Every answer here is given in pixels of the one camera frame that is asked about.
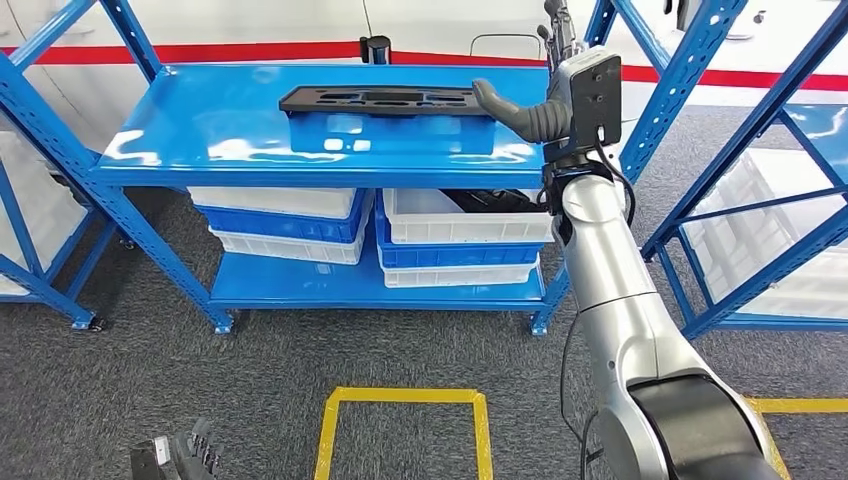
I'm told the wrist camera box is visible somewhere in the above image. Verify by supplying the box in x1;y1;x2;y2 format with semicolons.
568;47;624;150
129;435;175;480

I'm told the white plastic crate stack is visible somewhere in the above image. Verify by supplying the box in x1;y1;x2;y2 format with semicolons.
0;129;94;296
682;148;848;319

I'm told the blue plastic bin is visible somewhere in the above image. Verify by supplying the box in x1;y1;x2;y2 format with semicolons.
195;192;372;244
374;198;546;270

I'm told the black ribbed plastic part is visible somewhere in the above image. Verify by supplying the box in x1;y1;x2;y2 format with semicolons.
440;188;541;215

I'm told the long black plastic part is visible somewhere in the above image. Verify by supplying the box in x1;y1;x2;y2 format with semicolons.
278;84;495;119

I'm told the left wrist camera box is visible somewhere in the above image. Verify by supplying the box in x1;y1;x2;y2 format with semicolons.
129;435;175;480

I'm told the black cylindrical post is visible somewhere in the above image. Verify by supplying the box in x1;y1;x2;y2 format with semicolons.
359;34;392;66

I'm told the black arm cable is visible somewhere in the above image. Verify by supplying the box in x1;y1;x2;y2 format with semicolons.
559;129;637;480

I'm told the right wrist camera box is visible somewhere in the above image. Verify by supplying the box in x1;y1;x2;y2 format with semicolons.
568;47;624;150

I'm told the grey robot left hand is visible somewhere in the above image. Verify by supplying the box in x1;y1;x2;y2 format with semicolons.
173;417;223;480

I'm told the blue metal shelf rack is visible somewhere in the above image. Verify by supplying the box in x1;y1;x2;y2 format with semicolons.
0;158;117;333
0;0;750;337
639;0;848;340

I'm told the yellow floor tape square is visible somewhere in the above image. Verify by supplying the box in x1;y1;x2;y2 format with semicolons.
313;387;495;480
745;396;848;480

